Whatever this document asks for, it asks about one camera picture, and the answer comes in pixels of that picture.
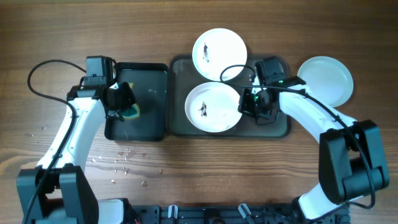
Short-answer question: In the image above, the green yellow sponge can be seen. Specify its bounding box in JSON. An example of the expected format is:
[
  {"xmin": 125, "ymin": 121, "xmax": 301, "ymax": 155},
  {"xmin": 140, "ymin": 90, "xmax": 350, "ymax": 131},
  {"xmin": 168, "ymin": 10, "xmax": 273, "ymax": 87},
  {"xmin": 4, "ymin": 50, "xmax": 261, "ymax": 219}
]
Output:
[{"xmin": 120, "ymin": 82, "xmax": 141, "ymax": 120}]

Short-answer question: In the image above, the white plate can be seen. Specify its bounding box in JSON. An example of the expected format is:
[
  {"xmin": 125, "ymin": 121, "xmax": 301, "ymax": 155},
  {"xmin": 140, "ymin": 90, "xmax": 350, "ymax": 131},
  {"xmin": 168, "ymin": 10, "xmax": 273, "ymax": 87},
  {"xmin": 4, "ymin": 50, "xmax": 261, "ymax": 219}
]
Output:
[
  {"xmin": 184, "ymin": 82, "xmax": 242, "ymax": 133},
  {"xmin": 192, "ymin": 28, "xmax": 248, "ymax": 82},
  {"xmin": 297, "ymin": 56, "xmax": 354, "ymax": 107}
]

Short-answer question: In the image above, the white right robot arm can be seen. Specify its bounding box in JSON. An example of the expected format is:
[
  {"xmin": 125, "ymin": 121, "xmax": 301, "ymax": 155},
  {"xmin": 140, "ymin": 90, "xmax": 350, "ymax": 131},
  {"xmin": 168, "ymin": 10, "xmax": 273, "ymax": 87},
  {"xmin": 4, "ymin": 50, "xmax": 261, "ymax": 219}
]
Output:
[{"xmin": 239, "ymin": 56, "xmax": 390, "ymax": 223}]

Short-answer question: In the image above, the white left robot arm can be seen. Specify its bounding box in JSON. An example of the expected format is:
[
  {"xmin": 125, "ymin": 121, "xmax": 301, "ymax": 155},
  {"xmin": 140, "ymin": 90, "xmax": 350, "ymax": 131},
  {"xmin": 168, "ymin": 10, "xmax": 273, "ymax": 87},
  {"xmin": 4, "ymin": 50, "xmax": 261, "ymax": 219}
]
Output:
[{"xmin": 17, "ymin": 56, "xmax": 141, "ymax": 223}]

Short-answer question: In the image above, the black water tray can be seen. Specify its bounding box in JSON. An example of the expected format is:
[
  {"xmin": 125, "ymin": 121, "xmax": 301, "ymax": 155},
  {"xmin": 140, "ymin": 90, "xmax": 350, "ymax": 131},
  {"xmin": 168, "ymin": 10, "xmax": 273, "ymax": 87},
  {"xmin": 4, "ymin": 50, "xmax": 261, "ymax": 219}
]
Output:
[{"xmin": 104, "ymin": 62, "xmax": 169, "ymax": 141}]

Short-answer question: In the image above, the dark grey serving tray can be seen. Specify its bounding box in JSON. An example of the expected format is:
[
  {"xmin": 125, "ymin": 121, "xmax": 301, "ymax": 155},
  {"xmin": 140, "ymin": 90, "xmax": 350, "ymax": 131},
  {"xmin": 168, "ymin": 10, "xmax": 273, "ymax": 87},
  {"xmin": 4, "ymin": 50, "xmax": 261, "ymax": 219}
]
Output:
[{"xmin": 167, "ymin": 54, "xmax": 292, "ymax": 139}]

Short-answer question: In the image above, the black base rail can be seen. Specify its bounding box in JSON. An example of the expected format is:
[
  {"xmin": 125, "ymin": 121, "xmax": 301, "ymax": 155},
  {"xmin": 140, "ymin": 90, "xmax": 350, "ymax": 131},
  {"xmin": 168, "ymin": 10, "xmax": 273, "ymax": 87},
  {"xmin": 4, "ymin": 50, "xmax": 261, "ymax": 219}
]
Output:
[{"xmin": 124, "ymin": 203, "xmax": 351, "ymax": 224}]

